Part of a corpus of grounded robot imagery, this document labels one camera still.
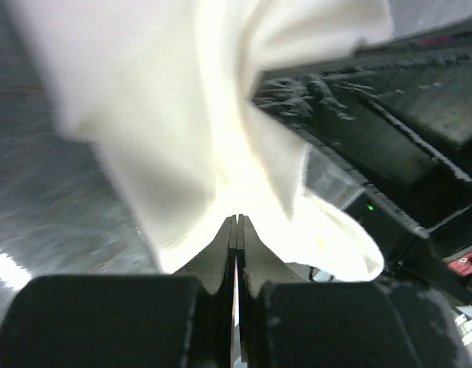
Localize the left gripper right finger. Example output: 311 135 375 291
237 214 308 367

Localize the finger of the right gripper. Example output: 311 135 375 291
252 34 472 306

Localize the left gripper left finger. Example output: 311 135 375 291
175 215 237 367

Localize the white cloth napkin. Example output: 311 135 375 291
5 1 392 281

